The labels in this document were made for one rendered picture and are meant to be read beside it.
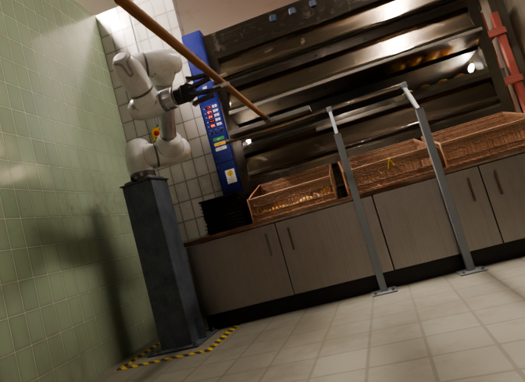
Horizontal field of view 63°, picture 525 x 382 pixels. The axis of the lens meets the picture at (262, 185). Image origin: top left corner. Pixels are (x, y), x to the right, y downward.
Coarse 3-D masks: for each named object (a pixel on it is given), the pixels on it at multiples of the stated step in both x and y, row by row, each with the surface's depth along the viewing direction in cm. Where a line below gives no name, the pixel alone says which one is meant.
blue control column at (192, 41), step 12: (192, 36) 337; (192, 48) 337; (204, 48) 335; (204, 60) 334; (192, 72) 336; (204, 84) 333; (216, 96) 331; (216, 156) 328; (228, 156) 326; (216, 168) 328; (228, 168) 326; (240, 180) 324; (228, 192) 325
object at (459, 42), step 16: (480, 32) 285; (416, 48) 291; (432, 48) 291; (448, 48) 296; (464, 48) 302; (384, 64) 297; (400, 64) 302; (416, 64) 307; (336, 80) 303; (352, 80) 309; (368, 80) 314; (288, 96) 309; (304, 96) 315; (320, 96) 321; (240, 112) 316; (272, 112) 328
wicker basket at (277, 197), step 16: (288, 176) 316; (304, 176) 313; (320, 176) 309; (256, 192) 304; (272, 192) 316; (288, 192) 269; (304, 192) 267; (320, 192) 305; (336, 192) 271; (256, 208) 273; (272, 208) 271; (288, 208) 269; (304, 208) 266
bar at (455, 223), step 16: (368, 96) 273; (320, 112) 279; (416, 112) 246; (272, 128) 286; (336, 128) 261; (432, 144) 243; (432, 160) 243; (352, 176) 251; (352, 192) 251; (448, 192) 240; (448, 208) 239; (368, 240) 248; (464, 240) 237; (464, 256) 237; (464, 272) 233; (384, 288) 244
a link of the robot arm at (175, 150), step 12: (156, 60) 225; (168, 60) 228; (180, 60) 233; (156, 72) 228; (168, 72) 231; (156, 84) 236; (168, 84) 237; (168, 120) 253; (168, 132) 258; (156, 144) 266; (168, 144) 262; (180, 144) 267; (168, 156) 266; (180, 156) 270
